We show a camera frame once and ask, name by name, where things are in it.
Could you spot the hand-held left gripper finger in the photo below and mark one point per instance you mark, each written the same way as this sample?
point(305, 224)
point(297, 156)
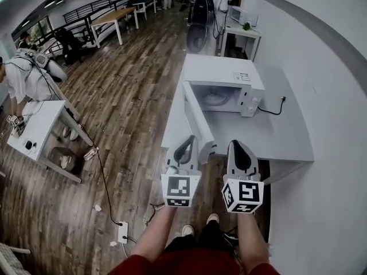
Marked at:
point(172, 159)
point(194, 159)

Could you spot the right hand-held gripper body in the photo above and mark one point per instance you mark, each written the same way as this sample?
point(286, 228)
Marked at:
point(243, 193)

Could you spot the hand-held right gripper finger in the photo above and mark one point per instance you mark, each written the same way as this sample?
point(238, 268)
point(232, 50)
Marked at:
point(254, 168)
point(230, 165)

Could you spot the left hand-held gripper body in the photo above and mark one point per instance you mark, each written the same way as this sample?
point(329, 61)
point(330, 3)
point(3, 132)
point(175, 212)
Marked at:
point(177, 190)

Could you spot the white microwave door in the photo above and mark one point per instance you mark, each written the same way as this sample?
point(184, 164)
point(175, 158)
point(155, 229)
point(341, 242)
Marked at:
point(198, 119)

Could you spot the person's right forearm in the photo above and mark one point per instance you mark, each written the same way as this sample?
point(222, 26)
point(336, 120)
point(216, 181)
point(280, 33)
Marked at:
point(252, 239)

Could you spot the person's left forearm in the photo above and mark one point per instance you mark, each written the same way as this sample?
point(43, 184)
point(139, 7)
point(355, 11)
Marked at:
point(155, 233)

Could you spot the white microwave knob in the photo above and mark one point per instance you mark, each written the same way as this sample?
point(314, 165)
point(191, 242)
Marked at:
point(252, 98)
point(250, 109)

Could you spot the glass microwave turntable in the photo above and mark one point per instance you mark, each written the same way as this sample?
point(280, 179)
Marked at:
point(215, 98)

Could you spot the white microwave oven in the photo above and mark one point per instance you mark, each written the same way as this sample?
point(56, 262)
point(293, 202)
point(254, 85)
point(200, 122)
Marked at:
point(238, 14)
point(218, 67)

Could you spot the person's left shoe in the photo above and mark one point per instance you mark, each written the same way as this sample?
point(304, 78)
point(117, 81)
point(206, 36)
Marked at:
point(187, 230)

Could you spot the person's black trousers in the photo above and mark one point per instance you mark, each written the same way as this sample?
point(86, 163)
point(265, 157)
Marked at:
point(212, 233)

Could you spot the white power strip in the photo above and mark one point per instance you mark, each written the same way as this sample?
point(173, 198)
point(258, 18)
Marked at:
point(123, 232)

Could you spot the person's red shirt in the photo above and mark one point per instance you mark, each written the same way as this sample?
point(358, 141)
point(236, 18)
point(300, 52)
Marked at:
point(195, 263)

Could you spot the clear plastic bottle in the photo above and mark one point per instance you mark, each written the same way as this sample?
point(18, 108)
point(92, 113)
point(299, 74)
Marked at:
point(91, 154)

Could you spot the white paper scrap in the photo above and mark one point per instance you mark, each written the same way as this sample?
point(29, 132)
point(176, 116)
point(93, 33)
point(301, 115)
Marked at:
point(113, 243)
point(97, 207)

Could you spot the grey printed sticker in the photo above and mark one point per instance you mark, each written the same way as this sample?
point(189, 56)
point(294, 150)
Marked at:
point(240, 76)

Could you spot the brown cardboard box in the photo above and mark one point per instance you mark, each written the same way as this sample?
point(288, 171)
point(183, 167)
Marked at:
point(61, 160)

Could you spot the white table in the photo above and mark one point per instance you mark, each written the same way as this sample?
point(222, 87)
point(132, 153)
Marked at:
point(50, 46)
point(252, 33)
point(43, 119)

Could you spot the small black device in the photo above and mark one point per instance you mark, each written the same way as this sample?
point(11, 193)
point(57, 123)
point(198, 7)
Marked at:
point(30, 145)

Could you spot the black backpack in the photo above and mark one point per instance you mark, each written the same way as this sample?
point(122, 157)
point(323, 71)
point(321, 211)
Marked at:
point(202, 7)

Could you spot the wooden top table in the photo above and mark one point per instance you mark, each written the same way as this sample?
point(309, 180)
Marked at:
point(114, 14)

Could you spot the black metal railing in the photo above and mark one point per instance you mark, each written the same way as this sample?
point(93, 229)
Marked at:
point(83, 10)

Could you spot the checkered cushion chair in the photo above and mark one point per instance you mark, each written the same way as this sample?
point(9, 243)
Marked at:
point(8, 263)

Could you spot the glass window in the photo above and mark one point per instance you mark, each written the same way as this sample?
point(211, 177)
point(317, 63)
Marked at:
point(40, 29)

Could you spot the white frame bench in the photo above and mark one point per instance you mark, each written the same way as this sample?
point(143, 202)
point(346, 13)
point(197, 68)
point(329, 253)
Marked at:
point(143, 2)

